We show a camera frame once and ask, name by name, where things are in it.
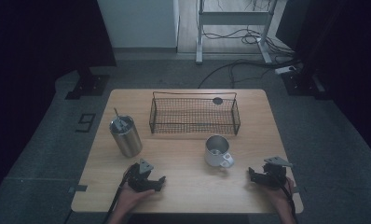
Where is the black stand base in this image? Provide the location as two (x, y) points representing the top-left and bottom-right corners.
(281, 69), (328, 101)
(64, 66), (111, 101)

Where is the dark curtain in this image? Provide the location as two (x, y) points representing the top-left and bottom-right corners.
(0, 0), (117, 200)
(276, 0), (371, 166)

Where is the long black floor cable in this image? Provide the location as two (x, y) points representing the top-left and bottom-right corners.
(197, 58), (301, 90)

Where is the dark wire mesh basket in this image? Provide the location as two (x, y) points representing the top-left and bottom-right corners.
(148, 91), (241, 136)

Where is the steel tumbler with lid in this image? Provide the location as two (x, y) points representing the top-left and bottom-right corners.
(108, 115), (144, 159)

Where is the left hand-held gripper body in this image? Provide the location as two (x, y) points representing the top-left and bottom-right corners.
(126, 158), (158, 192)

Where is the person's right hand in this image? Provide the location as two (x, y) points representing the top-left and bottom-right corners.
(267, 176), (295, 213)

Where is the person's left hand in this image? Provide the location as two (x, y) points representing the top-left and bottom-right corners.
(116, 186), (157, 217)

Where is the white power strip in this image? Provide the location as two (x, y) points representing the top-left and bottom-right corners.
(273, 64), (298, 76)

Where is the tangle of floor cables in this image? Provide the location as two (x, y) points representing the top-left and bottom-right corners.
(201, 26), (297, 59)

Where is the white metal desk frame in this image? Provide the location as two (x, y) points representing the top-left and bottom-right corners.
(195, 0), (280, 65)

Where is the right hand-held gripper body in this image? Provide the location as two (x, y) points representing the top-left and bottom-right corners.
(262, 155), (295, 189)

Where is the metal straw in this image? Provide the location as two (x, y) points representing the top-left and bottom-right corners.
(113, 106), (123, 125)

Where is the white cabinet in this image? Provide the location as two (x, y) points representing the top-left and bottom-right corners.
(97, 0), (180, 53)

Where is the steel mug with handle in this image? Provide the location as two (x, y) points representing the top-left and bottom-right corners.
(204, 133), (236, 169)

